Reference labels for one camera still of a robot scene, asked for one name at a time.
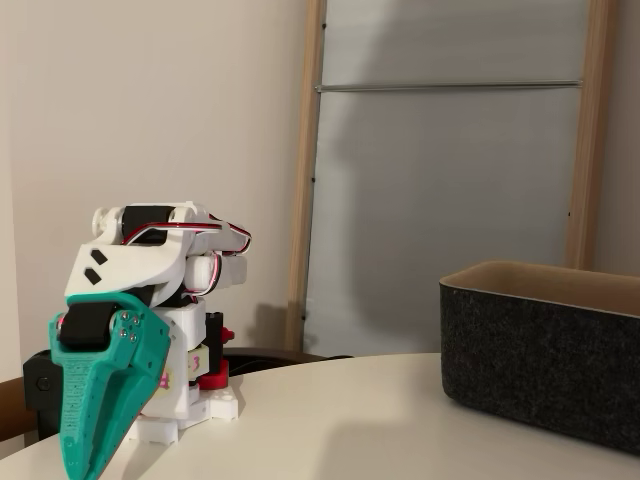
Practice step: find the teal gripper black servo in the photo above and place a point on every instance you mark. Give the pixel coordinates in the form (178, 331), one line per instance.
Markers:
(85, 361)

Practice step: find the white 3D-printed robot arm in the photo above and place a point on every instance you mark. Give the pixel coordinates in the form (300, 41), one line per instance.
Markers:
(130, 265)

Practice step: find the dark grey felt box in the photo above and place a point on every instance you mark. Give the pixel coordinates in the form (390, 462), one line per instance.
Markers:
(525, 360)

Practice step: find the metal rod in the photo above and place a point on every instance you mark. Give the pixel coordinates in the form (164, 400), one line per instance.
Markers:
(450, 87)

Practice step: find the wooden frame translucent screen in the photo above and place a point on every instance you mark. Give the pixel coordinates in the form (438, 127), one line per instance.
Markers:
(590, 150)

